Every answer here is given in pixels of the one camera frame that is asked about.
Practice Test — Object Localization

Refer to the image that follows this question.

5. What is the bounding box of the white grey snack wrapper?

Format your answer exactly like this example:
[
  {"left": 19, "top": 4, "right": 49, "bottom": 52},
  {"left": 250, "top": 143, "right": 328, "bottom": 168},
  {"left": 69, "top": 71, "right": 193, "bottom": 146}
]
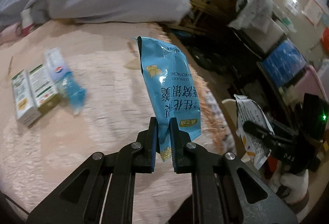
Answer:
[{"left": 234, "top": 94, "right": 273, "bottom": 170}]

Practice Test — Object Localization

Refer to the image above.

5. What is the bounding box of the blue snack bag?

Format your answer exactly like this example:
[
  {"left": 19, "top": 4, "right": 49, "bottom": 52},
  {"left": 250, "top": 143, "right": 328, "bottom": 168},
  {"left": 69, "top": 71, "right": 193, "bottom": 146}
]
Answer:
[{"left": 136, "top": 37, "right": 201, "bottom": 161}]

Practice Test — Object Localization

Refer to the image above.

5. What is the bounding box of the light blue milk-candy wrapper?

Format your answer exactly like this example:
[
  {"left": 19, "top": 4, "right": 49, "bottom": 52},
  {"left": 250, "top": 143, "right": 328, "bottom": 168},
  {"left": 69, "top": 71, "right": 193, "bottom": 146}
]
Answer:
[{"left": 57, "top": 71, "right": 86, "bottom": 115}]

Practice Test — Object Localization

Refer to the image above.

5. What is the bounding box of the green white milk carton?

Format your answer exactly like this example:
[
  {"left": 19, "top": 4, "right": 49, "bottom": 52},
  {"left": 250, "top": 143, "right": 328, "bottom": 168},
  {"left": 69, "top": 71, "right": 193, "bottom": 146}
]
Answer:
[{"left": 11, "top": 69, "right": 41, "bottom": 127}]

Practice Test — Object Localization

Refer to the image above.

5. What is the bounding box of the cream plastic trash bin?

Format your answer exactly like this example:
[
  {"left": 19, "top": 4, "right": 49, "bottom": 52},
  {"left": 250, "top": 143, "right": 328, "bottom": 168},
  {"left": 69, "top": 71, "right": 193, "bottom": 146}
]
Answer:
[{"left": 221, "top": 98, "right": 245, "bottom": 152}]

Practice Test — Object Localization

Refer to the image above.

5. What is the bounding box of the gloved right hand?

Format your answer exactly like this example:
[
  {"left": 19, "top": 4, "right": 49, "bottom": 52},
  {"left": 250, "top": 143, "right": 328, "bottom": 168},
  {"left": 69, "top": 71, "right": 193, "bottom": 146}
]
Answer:
[{"left": 268, "top": 168, "right": 309, "bottom": 204}]

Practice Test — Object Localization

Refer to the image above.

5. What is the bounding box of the dark wooden side table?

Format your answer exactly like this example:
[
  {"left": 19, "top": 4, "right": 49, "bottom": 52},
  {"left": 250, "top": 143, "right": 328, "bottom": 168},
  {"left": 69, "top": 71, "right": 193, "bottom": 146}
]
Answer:
[{"left": 226, "top": 27, "right": 295, "bottom": 126}]

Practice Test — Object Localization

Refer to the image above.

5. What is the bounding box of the pink plastic storage tub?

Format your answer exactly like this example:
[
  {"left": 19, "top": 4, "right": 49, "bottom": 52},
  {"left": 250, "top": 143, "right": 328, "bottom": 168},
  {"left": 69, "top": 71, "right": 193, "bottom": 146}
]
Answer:
[{"left": 293, "top": 65, "right": 328, "bottom": 102}]

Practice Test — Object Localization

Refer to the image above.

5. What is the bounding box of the blue plastic drawer box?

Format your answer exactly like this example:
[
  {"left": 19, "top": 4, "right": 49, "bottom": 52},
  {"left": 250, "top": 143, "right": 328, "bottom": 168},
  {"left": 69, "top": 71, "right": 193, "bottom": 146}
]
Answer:
[{"left": 262, "top": 39, "right": 307, "bottom": 88}]

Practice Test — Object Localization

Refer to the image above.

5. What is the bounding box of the white appliance box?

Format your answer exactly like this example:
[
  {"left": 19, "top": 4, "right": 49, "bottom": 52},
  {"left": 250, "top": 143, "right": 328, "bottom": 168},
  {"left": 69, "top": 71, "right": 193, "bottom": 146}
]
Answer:
[{"left": 256, "top": 20, "right": 288, "bottom": 53}]

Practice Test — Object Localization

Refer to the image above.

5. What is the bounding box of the white plastic bag pile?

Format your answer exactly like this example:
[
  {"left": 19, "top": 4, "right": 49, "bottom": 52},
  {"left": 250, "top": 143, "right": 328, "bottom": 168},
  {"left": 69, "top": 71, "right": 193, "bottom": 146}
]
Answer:
[{"left": 228, "top": 0, "right": 273, "bottom": 33}]

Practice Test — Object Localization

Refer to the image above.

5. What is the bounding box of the white pepsi-logo box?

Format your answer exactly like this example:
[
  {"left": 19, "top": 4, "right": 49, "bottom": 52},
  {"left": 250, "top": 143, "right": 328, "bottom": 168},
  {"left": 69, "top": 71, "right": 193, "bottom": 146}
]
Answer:
[{"left": 44, "top": 47, "right": 70, "bottom": 82}]

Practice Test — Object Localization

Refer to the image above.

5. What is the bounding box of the pink thermos bottle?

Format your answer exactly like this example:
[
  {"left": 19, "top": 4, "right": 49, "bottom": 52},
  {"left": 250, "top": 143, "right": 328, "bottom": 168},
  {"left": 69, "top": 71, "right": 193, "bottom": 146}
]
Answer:
[{"left": 0, "top": 23, "right": 22, "bottom": 45}]

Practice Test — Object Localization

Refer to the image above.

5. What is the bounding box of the white pink-label drink bottle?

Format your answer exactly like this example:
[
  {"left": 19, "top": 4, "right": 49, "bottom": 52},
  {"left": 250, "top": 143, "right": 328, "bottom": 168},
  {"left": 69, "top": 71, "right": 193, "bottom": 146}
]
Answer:
[{"left": 21, "top": 8, "right": 35, "bottom": 37}]

